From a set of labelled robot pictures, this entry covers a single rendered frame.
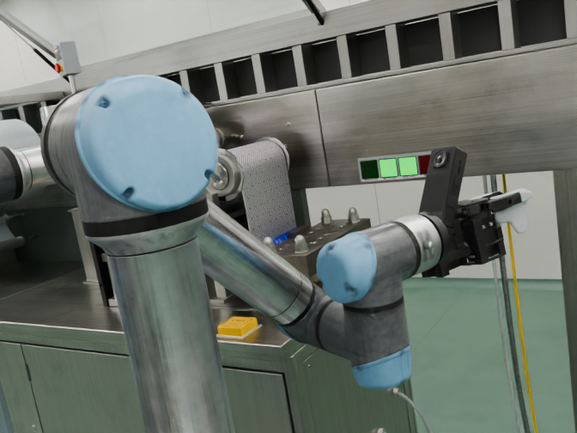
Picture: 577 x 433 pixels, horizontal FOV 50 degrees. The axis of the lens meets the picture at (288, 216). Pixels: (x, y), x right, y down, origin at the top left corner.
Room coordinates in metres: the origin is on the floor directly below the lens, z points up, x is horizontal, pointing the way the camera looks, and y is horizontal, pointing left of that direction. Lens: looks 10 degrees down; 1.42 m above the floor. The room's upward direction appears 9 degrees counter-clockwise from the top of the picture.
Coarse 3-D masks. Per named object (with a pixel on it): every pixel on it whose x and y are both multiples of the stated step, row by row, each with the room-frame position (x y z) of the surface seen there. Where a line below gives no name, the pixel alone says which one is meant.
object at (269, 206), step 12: (276, 180) 1.83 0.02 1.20; (288, 180) 1.89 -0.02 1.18; (252, 192) 1.73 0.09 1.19; (264, 192) 1.78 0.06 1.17; (276, 192) 1.83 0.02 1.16; (288, 192) 1.88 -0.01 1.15; (252, 204) 1.72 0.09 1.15; (264, 204) 1.77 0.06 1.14; (276, 204) 1.82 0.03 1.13; (288, 204) 1.87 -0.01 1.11; (252, 216) 1.71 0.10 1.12; (264, 216) 1.76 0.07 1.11; (276, 216) 1.81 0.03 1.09; (288, 216) 1.86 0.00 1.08; (252, 228) 1.70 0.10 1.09; (264, 228) 1.75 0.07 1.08; (276, 228) 1.80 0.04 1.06; (288, 228) 1.85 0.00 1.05
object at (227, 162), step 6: (222, 156) 1.70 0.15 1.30; (222, 162) 1.70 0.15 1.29; (228, 162) 1.69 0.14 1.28; (228, 168) 1.69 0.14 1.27; (234, 168) 1.69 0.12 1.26; (234, 174) 1.68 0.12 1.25; (234, 180) 1.68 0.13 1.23; (210, 186) 1.73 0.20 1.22; (228, 186) 1.69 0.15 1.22; (234, 186) 1.69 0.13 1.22; (210, 192) 1.73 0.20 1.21; (222, 192) 1.71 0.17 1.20; (228, 192) 1.69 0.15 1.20
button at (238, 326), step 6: (234, 318) 1.46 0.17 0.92; (240, 318) 1.45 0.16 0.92; (246, 318) 1.45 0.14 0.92; (252, 318) 1.44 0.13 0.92; (222, 324) 1.43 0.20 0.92; (228, 324) 1.43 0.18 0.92; (234, 324) 1.42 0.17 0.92; (240, 324) 1.41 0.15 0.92; (246, 324) 1.41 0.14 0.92; (252, 324) 1.43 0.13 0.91; (222, 330) 1.42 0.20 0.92; (228, 330) 1.40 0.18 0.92; (234, 330) 1.39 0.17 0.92; (240, 330) 1.39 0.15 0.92; (246, 330) 1.41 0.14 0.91; (240, 336) 1.39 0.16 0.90
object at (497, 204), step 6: (516, 192) 0.84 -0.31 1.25; (498, 198) 0.82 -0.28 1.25; (504, 198) 0.81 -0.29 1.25; (510, 198) 0.82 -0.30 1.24; (516, 198) 0.84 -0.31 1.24; (480, 204) 0.81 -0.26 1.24; (486, 204) 0.81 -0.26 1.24; (492, 204) 0.81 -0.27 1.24; (498, 204) 0.81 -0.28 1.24; (504, 204) 0.81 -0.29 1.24; (510, 204) 0.82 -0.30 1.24; (480, 210) 0.82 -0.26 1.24; (492, 210) 0.81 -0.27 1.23; (498, 210) 0.81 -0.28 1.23
